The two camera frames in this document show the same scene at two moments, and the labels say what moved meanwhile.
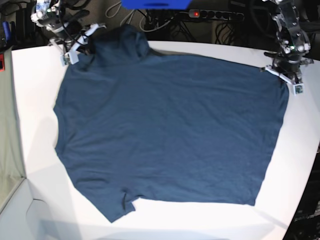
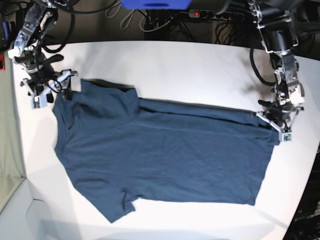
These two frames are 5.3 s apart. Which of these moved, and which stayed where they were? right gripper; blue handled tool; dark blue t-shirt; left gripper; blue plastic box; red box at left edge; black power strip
Moved: dark blue t-shirt; right gripper; left gripper
Stayed: blue plastic box; blue handled tool; black power strip; red box at left edge
